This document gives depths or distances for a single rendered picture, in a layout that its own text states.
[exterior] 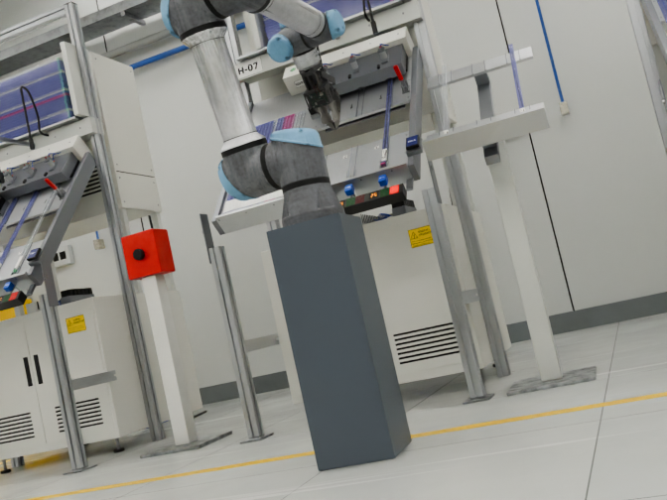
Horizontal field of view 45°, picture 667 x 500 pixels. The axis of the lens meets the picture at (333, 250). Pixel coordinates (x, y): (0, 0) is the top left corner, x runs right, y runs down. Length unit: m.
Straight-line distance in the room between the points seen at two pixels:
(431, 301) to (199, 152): 2.58
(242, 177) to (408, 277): 0.97
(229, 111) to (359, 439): 0.82
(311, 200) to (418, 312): 1.00
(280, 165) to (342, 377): 0.51
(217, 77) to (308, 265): 0.50
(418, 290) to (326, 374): 0.98
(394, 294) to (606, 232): 1.79
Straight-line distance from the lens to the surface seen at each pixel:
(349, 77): 2.90
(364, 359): 1.78
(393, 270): 2.75
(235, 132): 1.96
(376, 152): 2.57
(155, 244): 2.92
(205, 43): 1.98
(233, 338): 2.67
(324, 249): 1.79
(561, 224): 4.31
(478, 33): 4.52
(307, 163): 1.86
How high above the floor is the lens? 0.32
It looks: 5 degrees up
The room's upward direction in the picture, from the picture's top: 13 degrees counter-clockwise
